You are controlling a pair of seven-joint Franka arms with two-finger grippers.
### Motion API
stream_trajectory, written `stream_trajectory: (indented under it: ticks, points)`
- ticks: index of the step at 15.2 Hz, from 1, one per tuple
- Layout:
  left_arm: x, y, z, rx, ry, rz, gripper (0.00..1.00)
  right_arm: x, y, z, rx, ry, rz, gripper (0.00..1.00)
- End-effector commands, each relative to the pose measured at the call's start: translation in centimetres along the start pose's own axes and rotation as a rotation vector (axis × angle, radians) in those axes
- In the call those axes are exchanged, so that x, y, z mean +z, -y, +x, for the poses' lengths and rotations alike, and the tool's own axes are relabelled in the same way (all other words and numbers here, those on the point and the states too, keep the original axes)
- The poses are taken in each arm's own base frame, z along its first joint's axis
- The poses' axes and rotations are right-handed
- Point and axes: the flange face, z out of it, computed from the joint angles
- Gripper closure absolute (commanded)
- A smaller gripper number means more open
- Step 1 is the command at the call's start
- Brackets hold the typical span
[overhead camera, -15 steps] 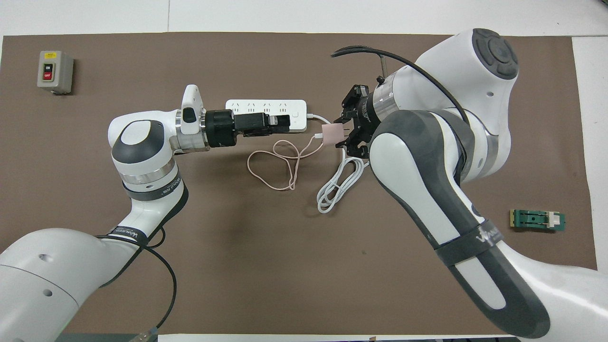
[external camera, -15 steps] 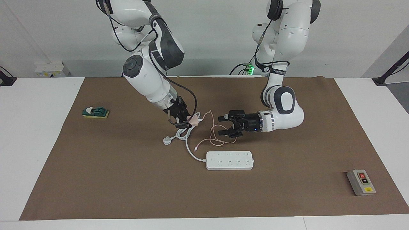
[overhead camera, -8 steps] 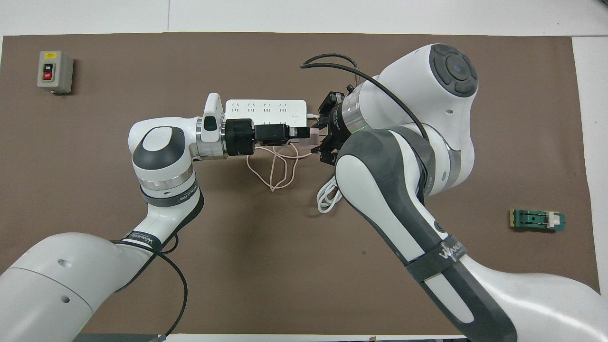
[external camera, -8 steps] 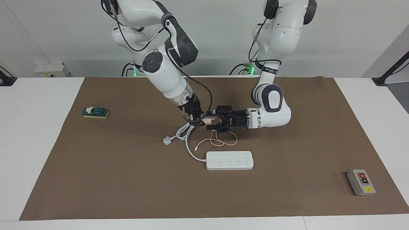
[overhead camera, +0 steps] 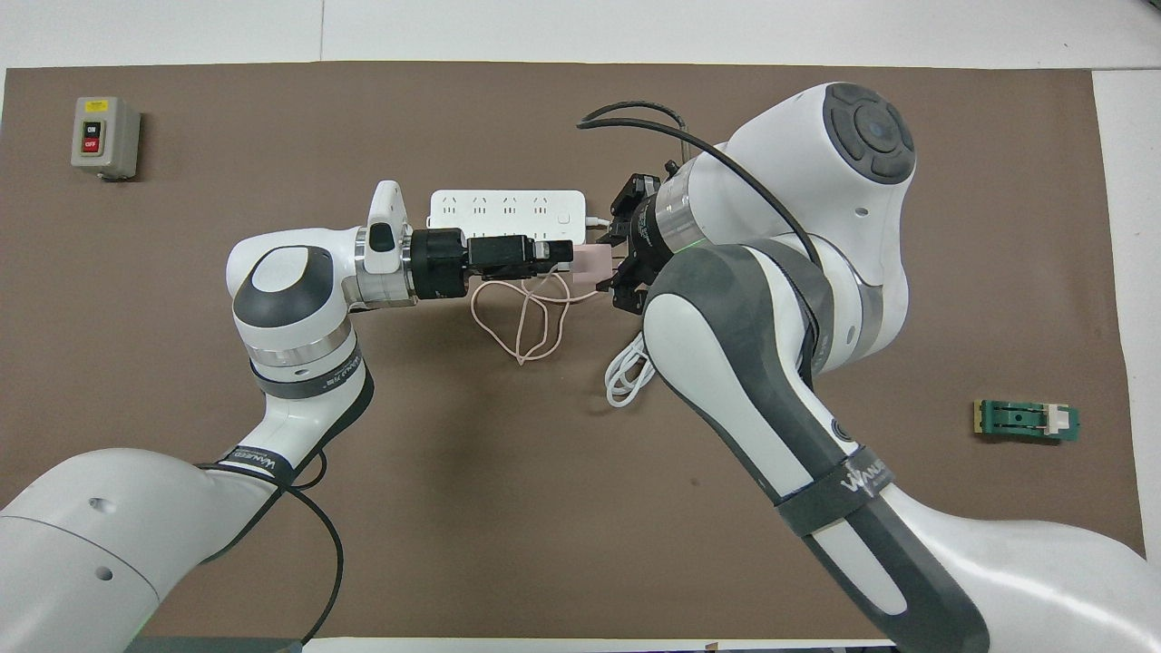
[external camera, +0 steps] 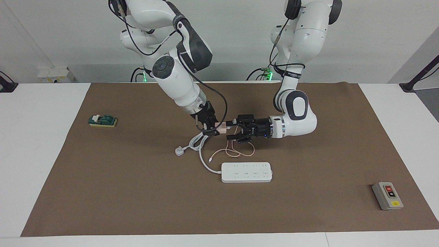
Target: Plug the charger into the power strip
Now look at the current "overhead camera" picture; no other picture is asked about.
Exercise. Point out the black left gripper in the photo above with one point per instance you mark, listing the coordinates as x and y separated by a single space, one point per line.
440 263

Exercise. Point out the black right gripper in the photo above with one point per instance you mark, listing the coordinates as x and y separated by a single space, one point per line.
642 227

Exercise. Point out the pink charger block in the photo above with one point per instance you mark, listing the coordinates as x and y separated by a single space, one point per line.
591 263

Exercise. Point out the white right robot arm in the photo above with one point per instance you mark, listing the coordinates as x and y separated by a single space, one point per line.
816 181

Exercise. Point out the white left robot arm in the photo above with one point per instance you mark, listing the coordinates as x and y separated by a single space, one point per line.
290 299

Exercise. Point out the white power strip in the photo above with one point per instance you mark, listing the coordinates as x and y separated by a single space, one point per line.
508 207

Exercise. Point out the brown table mat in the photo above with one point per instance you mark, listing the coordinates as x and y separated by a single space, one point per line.
544 499

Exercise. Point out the grey on-off switch box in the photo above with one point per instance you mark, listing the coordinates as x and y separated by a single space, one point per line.
104 136

